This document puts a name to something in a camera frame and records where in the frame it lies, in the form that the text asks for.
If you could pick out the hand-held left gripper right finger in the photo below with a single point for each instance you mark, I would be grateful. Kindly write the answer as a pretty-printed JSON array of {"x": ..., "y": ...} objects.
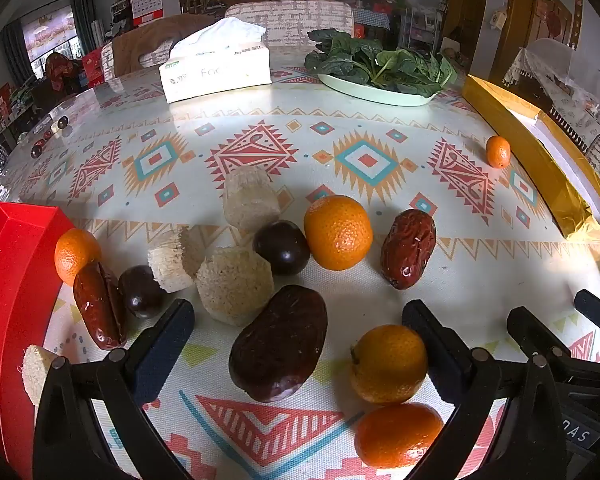
[{"x": 430, "y": 347}]

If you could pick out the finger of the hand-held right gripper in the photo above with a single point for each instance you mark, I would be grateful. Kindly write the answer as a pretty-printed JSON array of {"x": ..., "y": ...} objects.
[
  {"x": 532, "y": 332},
  {"x": 597, "y": 310}
]

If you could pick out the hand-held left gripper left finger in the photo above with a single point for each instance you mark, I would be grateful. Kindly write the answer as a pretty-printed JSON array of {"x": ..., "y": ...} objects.
[{"x": 164, "y": 347}]

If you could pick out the dark purple passion fruit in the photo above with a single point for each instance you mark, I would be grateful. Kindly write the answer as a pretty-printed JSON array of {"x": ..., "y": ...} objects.
[
  {"x": 139, "y": 292},
  {"x": 281, "y": 247}
]

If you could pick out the slim red date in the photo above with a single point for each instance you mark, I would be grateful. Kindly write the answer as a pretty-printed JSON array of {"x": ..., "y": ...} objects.
[{"x": 99, "y": 307}]

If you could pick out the wrinkled red date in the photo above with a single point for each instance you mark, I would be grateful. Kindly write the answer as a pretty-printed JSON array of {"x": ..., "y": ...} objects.
[{"x": 409, "y": 250}]

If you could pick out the large dark red date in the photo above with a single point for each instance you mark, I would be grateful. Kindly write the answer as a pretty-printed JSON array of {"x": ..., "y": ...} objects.
[{"x": 279, "y": 344}]

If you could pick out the red plastic box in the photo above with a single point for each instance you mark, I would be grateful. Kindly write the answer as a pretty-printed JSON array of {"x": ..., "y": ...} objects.
[{"x": 15, "y": 280}]

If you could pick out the small orange tangerine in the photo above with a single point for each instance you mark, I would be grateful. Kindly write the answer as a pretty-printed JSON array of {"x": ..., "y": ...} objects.
[{"x": 497, "y": 151}]

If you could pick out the golden cardboard box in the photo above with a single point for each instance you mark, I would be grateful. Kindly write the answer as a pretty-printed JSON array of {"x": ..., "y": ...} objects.
[{"x": 535, "y": 150}]

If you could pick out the white lace covered cabinet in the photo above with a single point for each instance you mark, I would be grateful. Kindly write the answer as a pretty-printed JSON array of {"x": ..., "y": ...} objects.
[{"x": 560, "y": 80}]

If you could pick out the pale green oval plate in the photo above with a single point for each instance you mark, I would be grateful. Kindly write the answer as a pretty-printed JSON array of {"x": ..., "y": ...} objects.
[{"x": 380, "y": 92}]

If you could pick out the white tissue box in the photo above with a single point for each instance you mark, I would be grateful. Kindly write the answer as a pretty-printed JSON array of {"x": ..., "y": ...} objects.
[{"x": 215, "y": 67}]

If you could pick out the red gift box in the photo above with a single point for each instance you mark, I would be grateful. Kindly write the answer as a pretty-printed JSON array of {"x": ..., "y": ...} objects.
[{"x": 94, "y": 67}]

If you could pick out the plate of green spinach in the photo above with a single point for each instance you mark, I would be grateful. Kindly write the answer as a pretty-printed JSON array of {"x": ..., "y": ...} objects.
[{"x": 375, "y": 62}]

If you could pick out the brown chair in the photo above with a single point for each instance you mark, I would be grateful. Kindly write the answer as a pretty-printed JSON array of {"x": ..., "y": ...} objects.
[{"x": 145, "y": 47}]

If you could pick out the wooden door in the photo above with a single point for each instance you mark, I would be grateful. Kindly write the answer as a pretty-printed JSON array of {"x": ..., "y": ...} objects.
[{"x": 547, "y": 7}]

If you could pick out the bright window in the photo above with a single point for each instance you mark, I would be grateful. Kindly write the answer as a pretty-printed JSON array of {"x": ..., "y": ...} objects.
[{"x": 50, "y": 32}]

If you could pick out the grey curtain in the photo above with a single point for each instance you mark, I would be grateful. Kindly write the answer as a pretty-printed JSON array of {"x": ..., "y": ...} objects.
[{"x": 84, "y": 17}]

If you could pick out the patterned chair back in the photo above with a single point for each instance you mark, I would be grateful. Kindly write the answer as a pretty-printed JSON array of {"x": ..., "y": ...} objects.
[{"x": 290, "y": 22}]

